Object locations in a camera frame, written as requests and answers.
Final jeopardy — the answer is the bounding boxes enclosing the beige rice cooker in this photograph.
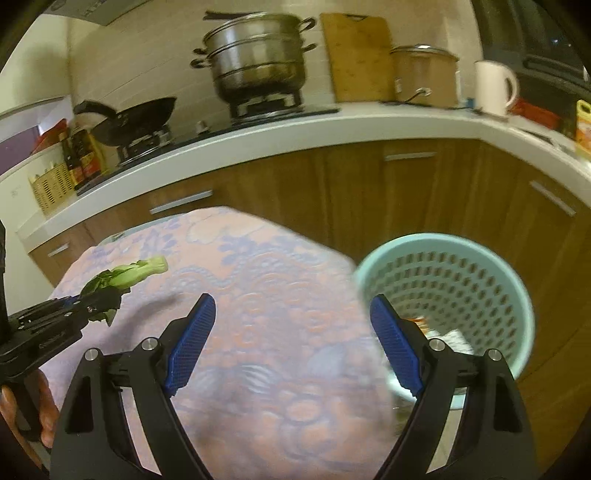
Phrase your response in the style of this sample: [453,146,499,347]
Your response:
[390,45,460,109]

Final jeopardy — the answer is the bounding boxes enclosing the yellow woven basket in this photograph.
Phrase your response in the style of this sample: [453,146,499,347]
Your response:
[30,161,77,213]

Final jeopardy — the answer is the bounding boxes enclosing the black gas stove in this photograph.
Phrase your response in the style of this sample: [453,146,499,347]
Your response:
[74,90,342,197]

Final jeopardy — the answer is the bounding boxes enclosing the red packet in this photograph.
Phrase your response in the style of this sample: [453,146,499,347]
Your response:
[510,98,561,130]

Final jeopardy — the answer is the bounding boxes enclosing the pink floral tablecloth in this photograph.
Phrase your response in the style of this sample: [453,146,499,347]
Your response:
[39,205,402,480]

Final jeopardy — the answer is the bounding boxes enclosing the dark sauce bottle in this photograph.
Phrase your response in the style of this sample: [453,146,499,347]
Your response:
[62,131,85,186]
[79,128,105,181]

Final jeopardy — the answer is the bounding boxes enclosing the wooden cutting board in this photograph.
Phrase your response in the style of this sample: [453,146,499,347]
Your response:
[320,13,395,103]

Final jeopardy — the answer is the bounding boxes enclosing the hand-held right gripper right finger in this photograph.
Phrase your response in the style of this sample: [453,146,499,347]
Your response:
[369,294,540,480]

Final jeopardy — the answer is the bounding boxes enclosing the white kitchen countertop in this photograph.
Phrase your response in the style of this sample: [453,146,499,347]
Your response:
[16,104,591,252]

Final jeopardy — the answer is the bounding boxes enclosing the stainless steel steamer pot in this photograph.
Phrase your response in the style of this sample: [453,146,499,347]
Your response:
[190,13,318,104]

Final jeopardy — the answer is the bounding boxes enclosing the black wok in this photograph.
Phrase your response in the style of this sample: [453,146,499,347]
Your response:
[74,96,177,148]

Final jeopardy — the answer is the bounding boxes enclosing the grey range hood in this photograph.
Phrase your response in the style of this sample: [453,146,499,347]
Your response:
[44,0,153,26]

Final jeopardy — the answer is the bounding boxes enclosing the wooden kitchen cabinet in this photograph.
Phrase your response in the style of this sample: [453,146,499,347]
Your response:
[28,138,591,462]

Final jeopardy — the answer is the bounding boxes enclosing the green bok choy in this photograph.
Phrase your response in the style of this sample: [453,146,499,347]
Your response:
[81,256,169,326]

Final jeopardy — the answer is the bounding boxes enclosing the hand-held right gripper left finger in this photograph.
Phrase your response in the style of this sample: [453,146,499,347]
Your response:
[48,292,218,480]

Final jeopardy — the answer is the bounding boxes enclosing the person's left hand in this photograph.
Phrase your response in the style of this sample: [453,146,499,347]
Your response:
[0,369,61,468]

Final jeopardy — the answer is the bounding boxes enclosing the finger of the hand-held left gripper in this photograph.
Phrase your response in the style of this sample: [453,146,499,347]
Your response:
[58,290,124,326]

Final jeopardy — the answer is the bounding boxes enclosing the white electric kettle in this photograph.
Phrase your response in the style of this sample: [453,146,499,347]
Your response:
[475,60,520,117]

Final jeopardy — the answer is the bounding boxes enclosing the dark kitchen appliance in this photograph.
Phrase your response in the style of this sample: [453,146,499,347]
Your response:
[471,0,591,93]

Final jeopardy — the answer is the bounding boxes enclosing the yellow box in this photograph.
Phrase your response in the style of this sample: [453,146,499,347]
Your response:
[575,99,591,155]

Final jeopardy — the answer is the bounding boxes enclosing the red box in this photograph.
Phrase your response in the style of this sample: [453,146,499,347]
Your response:
[34,119,68,151]

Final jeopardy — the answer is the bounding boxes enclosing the mint green perforated basket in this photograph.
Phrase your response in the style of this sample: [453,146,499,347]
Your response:
[353,233,536,411]

